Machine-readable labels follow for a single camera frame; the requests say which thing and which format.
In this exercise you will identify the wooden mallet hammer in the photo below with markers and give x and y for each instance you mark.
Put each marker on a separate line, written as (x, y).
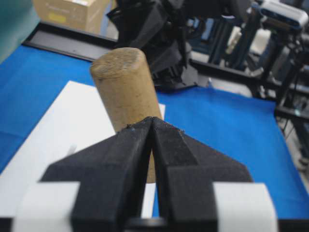
(124, 83)

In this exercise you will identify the green backdrop sheet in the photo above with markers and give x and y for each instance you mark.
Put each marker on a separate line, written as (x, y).
(18, 19)

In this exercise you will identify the cardboard box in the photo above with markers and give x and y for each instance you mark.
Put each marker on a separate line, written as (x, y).
(85, 15)

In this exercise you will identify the white foam board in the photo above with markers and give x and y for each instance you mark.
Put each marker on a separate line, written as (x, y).
(60, 145)

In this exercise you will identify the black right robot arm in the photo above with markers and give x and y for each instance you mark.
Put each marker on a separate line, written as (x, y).
(161, 29)

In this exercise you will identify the blue table cloth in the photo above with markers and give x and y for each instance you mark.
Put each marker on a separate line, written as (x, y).
(242, 128)

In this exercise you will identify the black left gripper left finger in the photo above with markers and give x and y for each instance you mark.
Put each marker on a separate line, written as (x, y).
(112, 176)

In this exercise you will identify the black frame rail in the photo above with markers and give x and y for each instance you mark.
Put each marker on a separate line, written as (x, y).
(70, 42)

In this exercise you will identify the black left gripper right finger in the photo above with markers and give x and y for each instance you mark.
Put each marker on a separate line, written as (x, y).
(185, 171)

